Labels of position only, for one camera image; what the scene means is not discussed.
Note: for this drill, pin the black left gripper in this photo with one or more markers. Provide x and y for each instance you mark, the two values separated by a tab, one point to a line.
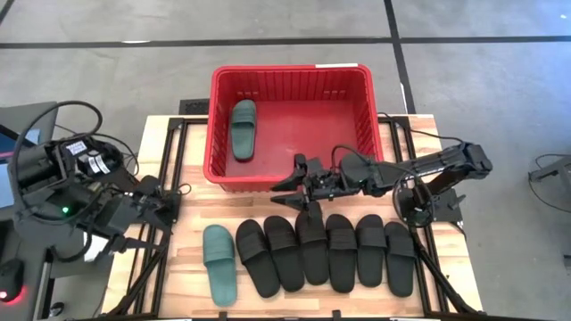
147	196

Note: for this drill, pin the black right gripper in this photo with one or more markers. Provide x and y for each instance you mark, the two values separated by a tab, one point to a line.
321	183

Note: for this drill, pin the green rubber slide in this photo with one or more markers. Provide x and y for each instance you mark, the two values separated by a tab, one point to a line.
243	138
220	276

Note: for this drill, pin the black rubber slide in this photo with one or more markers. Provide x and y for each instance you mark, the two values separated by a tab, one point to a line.
399	272
314	263
261	272
341	267
287	267
370	263

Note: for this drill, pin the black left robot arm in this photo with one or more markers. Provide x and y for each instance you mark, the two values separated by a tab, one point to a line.
44	169

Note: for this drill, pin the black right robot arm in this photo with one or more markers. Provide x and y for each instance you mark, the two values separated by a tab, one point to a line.
446	162

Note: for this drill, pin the red plastic bin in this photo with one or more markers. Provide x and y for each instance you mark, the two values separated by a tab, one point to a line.
303	129

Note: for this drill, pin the white paper sheet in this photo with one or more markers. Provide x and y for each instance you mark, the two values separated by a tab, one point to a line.
96	249

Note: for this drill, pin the black desk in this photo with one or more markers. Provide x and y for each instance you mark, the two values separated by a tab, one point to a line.
31	249

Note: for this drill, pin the black floor grate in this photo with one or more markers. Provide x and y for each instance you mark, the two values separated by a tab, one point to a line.
194	107

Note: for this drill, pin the black computer mouse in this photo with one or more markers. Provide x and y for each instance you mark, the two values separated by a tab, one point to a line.
11	276

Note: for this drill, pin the grey computer monitor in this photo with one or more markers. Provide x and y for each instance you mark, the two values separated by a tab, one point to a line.
27	117

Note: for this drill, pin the grey floor stand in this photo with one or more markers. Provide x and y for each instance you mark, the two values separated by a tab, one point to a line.
553	171

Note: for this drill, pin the black frame clip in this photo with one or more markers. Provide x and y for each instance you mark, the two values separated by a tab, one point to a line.
223	315
336	315

